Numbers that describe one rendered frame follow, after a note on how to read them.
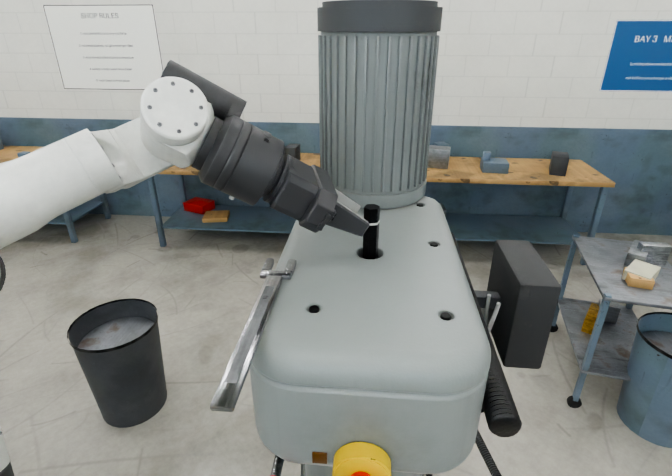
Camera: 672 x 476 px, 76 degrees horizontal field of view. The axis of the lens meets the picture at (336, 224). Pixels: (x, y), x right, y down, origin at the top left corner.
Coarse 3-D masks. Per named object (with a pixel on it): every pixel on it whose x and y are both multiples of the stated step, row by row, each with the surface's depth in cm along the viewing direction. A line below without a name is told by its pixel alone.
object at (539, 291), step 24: (504, 240) 99; (504, 264) 92; (528, 264) 89; (504, 288) 92; (528, 288) 83; (552, 288) 82; (504, 312) 91; (528, 312) 85; (552, 312) 84; (504, 336) 91; (528, 336) 87; (504, 360) 91; (528, 360) 90
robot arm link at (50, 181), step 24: (0, 168) 40; (24, 168) 40; (48, 168) 41; (72, 168) 41; (0, 192) 39; (24, 192) 40; (48, 192) 41; (72, 192) 42; (96, 192) 44; (0, 216) 39; (24, 216) 40; (48, 216) 42; (0, 240) 40; (0, 264) 45; (0, 288) 45
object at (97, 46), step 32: (64, 32) 457; (96, 32) 454; (128, 32) 451; (640, 32) 409; (64, 64) 471; (96, 64) 468; (128, 64) 465; (160, 64) 462; (608, 64) 423; (640, 64) 421
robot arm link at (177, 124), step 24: (168, 72) 47; (192, 72) 49; (144, 96) 42; (168, 96) 43; (192, 96) 44; (216, 96) 49; (144, 120) 42; (168, 120) 43; (192, 120) 44; (216, 120) 48; (240, 120) 49; (144, 144) 50; (168, 144) 45; (192, 144) 46; (216, 144) 47; (240, 144) 47; (216, 168) 47
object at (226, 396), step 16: (272, 272) 53; (288, 272) 53; (272, 288) 50; (256, 304) 47; (272, 304) 48; (256, 320) 45; (240, 336) 43; (256, 336) 42; (240, 352) 40; (240, 368) 38; (224, 384) 37; (240, 384) 37; (224, 400) 35
